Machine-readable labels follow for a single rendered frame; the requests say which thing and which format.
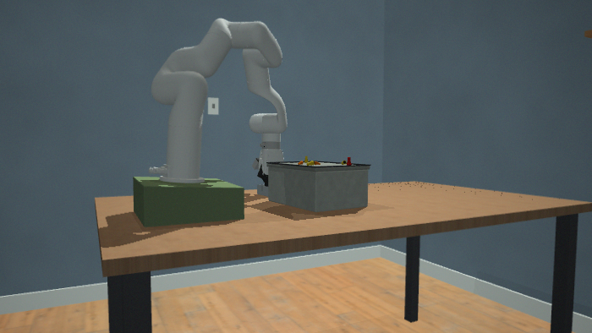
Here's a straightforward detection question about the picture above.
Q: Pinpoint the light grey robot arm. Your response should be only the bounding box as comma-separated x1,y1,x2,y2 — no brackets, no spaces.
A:
149,19,287,183

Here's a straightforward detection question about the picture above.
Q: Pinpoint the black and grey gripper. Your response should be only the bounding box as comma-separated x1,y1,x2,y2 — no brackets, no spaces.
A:
257,149,284,187

